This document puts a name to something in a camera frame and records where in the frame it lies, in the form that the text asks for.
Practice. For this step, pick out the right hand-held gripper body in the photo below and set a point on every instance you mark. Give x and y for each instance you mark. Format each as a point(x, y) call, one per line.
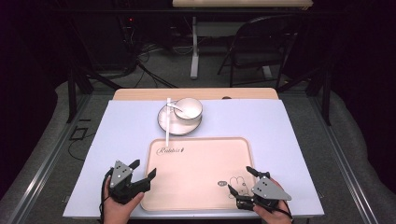
point(269, 191)

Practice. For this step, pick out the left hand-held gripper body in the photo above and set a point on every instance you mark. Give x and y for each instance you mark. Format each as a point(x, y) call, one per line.
point(120, 175)

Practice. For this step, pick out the pink plastic tray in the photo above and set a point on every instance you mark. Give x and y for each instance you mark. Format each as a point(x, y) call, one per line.
point(199, 174)

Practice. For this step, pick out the white plate dark rim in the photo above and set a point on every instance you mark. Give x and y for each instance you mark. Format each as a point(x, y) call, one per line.
point(179, 128)

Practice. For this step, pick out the white ceramic spoon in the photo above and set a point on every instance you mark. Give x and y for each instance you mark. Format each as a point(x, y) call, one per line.
point(176, 106)

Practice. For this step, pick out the white bowl dark rim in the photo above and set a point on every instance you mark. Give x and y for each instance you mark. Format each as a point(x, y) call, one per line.
point(191, 109)

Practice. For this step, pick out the person's right hand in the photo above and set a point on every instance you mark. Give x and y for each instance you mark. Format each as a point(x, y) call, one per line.
point(277, 216)

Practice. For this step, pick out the person's left hand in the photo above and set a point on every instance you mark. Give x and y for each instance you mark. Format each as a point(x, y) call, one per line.
point(120, 213)

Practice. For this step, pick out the white table mat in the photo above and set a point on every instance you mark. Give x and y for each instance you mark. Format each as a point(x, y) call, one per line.
point(249, 130)

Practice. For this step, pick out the wooden table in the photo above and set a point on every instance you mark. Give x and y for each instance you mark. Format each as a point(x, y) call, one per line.
point(202, 93)

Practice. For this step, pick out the black metal stand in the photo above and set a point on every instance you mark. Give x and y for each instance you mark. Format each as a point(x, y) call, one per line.
point(73, 90)
point(325, 90)

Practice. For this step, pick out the black folding chair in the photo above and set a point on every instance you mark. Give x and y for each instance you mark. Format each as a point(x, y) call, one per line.
point(261, 46)

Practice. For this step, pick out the black computer tower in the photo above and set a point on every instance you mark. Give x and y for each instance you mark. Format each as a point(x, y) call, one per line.
point(109, 40)

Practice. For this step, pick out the light desk white legs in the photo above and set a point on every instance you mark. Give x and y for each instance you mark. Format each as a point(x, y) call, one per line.
point(243, 3)

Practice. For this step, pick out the grey metal floor rail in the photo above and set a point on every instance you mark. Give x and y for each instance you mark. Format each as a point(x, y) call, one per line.
point(46, 161)
point(342, 165)

